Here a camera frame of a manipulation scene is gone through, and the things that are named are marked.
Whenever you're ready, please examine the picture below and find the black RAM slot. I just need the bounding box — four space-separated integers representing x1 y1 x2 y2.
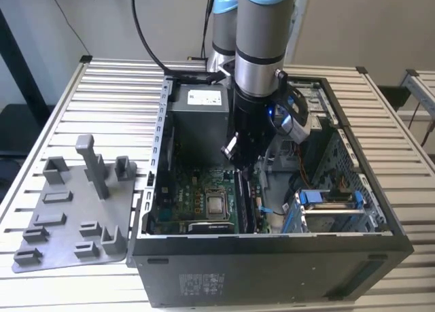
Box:
234 171 241 233

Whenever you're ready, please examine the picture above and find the grey power supply unit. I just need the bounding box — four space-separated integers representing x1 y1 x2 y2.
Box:
168 84 235 169

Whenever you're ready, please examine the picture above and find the CPU socket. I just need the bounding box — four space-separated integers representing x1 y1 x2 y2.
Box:
203 188 229 221

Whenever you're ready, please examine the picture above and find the silver CPU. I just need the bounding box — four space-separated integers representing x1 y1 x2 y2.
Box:
207 196 226 218

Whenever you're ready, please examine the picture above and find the black case fan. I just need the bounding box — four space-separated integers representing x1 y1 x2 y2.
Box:
156 123 176 204

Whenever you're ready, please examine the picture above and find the green Dell motherboard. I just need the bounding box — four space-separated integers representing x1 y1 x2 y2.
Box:
149 167 269 235

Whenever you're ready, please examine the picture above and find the black graphics card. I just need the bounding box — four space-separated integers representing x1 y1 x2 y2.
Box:
188 221 236 235

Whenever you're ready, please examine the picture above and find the disk bay with blue rails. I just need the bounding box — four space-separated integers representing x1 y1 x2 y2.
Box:
283 188 387 235

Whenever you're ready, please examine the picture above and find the black box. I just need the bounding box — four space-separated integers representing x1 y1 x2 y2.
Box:
377 85 412 113

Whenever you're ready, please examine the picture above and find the black open PC case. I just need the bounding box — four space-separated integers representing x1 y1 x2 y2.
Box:
127 69 415 309

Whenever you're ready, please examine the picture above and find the aluminium slat side table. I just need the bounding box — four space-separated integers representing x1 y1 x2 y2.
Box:
396 69 435 146

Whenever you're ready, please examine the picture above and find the grey plastic parts rack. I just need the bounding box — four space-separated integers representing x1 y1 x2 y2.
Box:
12 133 139 274

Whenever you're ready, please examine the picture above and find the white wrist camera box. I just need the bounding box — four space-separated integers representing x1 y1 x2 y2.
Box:
271 114 311 143

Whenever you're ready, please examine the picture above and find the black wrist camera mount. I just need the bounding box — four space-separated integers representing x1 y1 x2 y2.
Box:
273 69 309 122

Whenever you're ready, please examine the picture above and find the orange wire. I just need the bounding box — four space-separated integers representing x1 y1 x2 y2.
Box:
294 142 313 190

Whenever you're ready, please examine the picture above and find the blue SATA cable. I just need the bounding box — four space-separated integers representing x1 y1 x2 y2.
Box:
258 205 290 216

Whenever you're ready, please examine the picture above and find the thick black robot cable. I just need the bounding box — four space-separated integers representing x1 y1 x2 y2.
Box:
131 0 213 84

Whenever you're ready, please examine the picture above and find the thin black cable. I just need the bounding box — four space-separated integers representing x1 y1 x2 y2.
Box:
50 0 92 57

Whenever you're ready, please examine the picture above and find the black desk frame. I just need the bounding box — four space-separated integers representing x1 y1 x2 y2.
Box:
0 7 55 204

